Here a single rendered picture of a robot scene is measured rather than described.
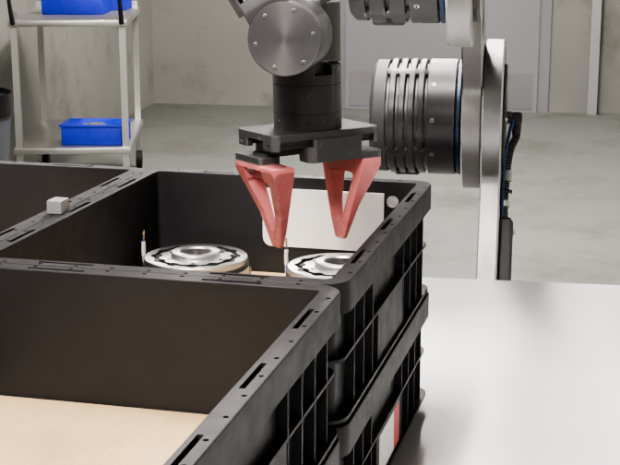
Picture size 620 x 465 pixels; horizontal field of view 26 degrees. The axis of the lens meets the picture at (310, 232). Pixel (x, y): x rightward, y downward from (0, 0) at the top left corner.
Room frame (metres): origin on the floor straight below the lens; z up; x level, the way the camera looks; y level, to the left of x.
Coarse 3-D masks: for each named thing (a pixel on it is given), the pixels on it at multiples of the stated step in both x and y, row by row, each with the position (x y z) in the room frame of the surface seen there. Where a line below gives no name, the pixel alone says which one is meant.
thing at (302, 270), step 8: (304, 256) 1.27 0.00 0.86; (312, 256) 1.27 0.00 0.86; (288, 264) 1.24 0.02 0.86; (296, 264) 1.24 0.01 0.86; (304, 264) 1.24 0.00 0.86; (312, 264) 1.24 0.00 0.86; (288, 272) 1.22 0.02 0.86; (296, 272) 1.21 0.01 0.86; (304, 272) 1.21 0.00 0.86; (312, 272) 1.21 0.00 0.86; (320, 272) 1.21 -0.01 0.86; (328, 272) 1.21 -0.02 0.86; (336, 272) 1.21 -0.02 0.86
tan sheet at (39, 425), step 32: (0, 416) 0.92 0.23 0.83; (32, 416) 0.92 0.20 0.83; (64, 416) 0.92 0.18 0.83; (96, 416) 0.92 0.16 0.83; (128, 416) 0.92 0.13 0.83; (160, 416) 0.92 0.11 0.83; (192, 416) 0.92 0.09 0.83; (0, 448) 0.86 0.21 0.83; (32, 448) 0.86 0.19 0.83; (64, 448) 0.86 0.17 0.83; (96, 448) 0.86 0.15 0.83; (128, 448) 0.86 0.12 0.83; (160, 448) 0.86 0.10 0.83
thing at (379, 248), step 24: (120, 192) 1.26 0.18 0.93; (72, 216) 1.15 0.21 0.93; (408, 216) 1.16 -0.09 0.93; (24, 240) 1.06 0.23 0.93; (384, 240) 1.06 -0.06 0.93; (24, 264) 0.98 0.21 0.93; (48, 264) 0.98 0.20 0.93; (72, 264) 0.98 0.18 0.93; (96, 264) 0.98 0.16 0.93; (360, 264) 0.98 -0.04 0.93; (384, 264) 1.06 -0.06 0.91; (336, 288) 0.92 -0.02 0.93; (360, 288) 0.97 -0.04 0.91
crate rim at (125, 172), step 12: (0, 168) 1.40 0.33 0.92; (12, 168) 1.40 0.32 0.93; (24, 168) 1.40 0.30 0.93; (36, 168) 1.39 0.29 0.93; (48, 168) 1.39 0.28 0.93; (60, 168) 1.39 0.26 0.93; (72, 168) 1.38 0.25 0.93; (84, 168) 1.38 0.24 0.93; (96, 168) 1.38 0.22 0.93; (108, 168) 1.37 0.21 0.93; (120, 168) 1.37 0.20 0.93; (132, 168) 1.37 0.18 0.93; (120, 180) 1.31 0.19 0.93; (84, 192) 1.25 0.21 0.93; (96, 192) 1.25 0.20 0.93; (72, 204) 1.19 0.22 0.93; (36, 216) 1.14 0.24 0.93; (48, 216) 1.14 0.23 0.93; (12, 228) 1.10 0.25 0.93; (24, 228) 1.10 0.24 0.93; (0, 240) 1.06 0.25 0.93
